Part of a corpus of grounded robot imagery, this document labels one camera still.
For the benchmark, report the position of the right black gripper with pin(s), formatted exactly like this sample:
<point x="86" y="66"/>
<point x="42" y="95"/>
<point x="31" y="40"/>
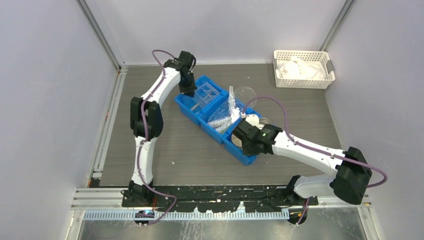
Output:
<point x="248" y="152"/>

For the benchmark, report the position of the steel cup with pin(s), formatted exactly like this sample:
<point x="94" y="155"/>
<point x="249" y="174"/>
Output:
<point x="263" y="121"/>

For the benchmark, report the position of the white-inside mug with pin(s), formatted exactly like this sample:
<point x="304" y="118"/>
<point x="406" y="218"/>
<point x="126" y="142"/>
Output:
<point x="243" y="128"/>

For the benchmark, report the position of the aluminium frame extrusion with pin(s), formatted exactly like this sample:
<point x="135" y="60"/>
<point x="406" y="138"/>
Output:
<point x="105" y="204"/>

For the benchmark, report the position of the white cloth in basket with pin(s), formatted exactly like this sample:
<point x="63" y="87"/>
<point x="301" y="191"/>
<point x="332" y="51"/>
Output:
<point x="298" y="69"/>

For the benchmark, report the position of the blue three-compartment bin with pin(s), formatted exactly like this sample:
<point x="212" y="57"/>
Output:
<point x="199" y="116"/>

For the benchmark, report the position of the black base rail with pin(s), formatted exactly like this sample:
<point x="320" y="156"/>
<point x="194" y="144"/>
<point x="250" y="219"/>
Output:
<point x="214" y="198"/>

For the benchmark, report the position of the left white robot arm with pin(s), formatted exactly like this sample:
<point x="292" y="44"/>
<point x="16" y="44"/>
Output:
<point x="146" y="123"/>

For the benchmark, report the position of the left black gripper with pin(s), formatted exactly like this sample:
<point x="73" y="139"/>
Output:
<point x="189" y="91"/>

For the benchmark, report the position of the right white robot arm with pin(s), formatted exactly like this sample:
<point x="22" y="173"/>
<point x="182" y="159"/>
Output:
<point x="345" y="174"/>

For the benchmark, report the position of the clear acrylic toothbrush holder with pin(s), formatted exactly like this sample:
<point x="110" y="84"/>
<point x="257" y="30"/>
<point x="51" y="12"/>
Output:
<point x="205" y="94"/>

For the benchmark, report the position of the white plastic basket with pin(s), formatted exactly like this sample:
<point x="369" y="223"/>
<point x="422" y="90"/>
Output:
<point x="306" y="55"/>

